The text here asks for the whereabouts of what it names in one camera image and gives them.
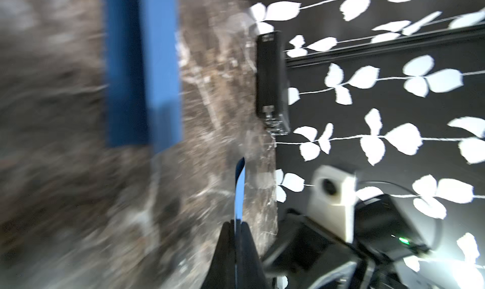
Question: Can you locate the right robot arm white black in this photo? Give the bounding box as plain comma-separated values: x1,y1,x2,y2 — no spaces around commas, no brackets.
261,194,443,288

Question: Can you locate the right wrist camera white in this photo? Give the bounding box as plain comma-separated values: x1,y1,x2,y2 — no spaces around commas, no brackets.
306,165,357,244

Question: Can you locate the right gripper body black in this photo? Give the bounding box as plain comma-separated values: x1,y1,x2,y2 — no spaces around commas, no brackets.
261,213,375,288

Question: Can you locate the black case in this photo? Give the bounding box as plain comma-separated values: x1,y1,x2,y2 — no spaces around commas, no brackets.
256,31,290,136

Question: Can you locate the blue square paper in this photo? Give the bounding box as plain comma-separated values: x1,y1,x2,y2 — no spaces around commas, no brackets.
234,157,246,249
105,0,183,153

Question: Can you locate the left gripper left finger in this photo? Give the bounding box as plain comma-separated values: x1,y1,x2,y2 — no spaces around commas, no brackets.
201,220,236,289

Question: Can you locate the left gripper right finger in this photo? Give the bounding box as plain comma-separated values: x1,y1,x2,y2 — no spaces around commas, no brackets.
240,222,269,289

